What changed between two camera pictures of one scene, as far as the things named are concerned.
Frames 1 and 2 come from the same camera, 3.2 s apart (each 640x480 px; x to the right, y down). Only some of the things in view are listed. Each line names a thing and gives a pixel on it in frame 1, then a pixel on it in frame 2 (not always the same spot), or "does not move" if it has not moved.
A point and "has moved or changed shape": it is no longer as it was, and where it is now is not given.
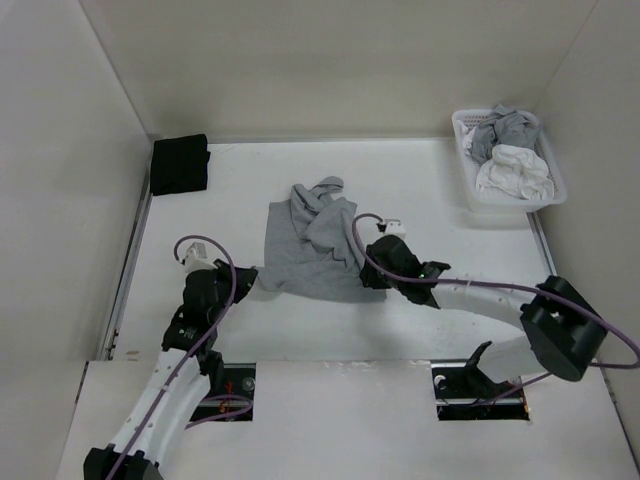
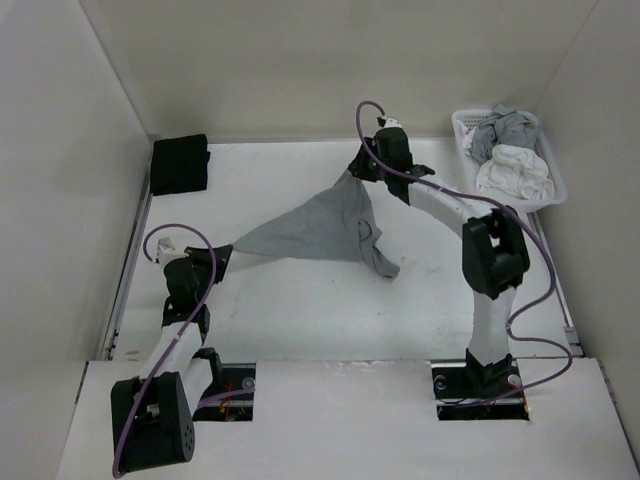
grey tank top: [310, 249] has moved or changed shape
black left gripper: [244, 279] → [222, 257]
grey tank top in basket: [505, 127] does not move
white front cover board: [369, 421] does not move
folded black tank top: [179, 164] does not move
